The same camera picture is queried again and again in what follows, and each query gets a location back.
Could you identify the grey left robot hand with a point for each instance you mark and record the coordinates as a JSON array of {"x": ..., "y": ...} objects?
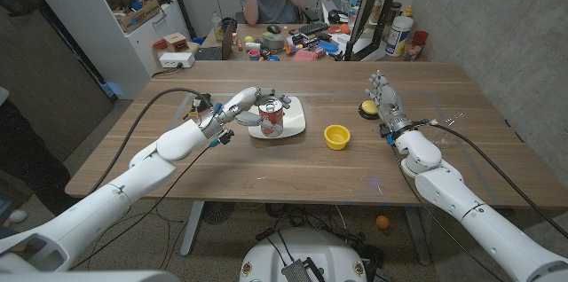
[{"x": 237, "y": 104}]

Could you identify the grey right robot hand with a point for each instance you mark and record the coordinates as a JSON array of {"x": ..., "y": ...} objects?
[{"x": 389, "y": 100}]

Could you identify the red soup can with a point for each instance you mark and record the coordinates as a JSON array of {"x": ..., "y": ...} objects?
[{"x": 271, "y": 115}]

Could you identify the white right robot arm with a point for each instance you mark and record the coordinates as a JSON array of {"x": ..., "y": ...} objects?
[{"x": 475, "y": 215}]

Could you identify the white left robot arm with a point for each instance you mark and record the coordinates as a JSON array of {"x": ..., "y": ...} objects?
[{"x": 111, "y": 198}]

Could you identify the yellow button black base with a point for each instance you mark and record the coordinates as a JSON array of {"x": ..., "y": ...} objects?
[{"x": 368, "y": 108}]

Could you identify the black air blower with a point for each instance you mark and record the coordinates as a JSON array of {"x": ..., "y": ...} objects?
[{"x": 204, "y": 104}]

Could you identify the white square plate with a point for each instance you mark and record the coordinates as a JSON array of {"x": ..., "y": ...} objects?
[{"x": 294, "y": 122}]

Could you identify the yellow cup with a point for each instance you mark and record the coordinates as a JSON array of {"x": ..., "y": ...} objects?
[{"x": 336, "y": 138}]

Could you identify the black laptop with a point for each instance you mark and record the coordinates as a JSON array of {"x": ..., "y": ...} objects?
[{"x": 217, "y": 51}]

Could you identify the red jar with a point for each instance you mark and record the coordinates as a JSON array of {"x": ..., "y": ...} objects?
[{"x": 416, "y": 44}]

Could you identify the white tub blue label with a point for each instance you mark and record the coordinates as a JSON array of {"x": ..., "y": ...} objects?
[{"x": 398, "y": 36}]

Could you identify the clear plastic glass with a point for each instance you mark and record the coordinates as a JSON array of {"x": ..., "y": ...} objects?
[{"x": 446, "y": 138}]

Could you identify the grey tape roll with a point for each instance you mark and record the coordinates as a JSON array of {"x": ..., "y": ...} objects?
[{"x": 273, "y": 41}]

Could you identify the white power strip box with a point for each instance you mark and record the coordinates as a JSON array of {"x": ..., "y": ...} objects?
[{"x": 176, "y": 60}]

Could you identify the clear drink bottle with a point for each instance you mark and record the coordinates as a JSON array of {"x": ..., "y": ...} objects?
[{"x": 217, "y": 28}]

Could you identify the pink box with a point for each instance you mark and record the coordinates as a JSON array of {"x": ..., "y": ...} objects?
[{"x": 304, "y": 55}]

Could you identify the black computer mouse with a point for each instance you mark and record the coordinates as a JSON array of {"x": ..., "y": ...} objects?
[{"x": 273, "y": 29}]

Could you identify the small wooden house box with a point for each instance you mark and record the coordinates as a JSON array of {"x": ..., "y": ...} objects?
[{"x": 175, "y": 42}]

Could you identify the black computer monitor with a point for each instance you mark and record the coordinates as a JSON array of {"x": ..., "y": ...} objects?
[{"x": 368, "y": 7}]

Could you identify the black headphones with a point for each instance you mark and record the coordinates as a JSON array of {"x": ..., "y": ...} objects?
[{"x": 339, "y": 17}]

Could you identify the black keyboard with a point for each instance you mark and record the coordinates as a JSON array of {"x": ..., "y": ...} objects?
[{"x": 313, "y": 28}]

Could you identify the black round floor fan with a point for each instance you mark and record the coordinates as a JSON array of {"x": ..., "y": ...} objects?
[{"x": 218, "y": 212}]

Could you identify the orange ball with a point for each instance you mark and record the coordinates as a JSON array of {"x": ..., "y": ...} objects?
[{"x": 382, "y": 222}]

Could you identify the cardboard box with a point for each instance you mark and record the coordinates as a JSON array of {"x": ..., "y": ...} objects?
[{"x": 139, "y": 18}]

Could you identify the grey table leg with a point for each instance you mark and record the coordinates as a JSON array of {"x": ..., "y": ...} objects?
[
  {"x": 418, "y": 237},
  {"x": 191, "y": 229}
]

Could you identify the white shelf cabinet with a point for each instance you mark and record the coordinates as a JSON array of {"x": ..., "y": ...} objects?
[{"x": 111, "y": 47}]

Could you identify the white robot torso base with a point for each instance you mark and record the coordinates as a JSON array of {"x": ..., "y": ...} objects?
[{"x": 306, "y": 251}]

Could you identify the standing person black glove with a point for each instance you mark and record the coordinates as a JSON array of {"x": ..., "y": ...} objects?
[{"x": 26, "y": 158}]

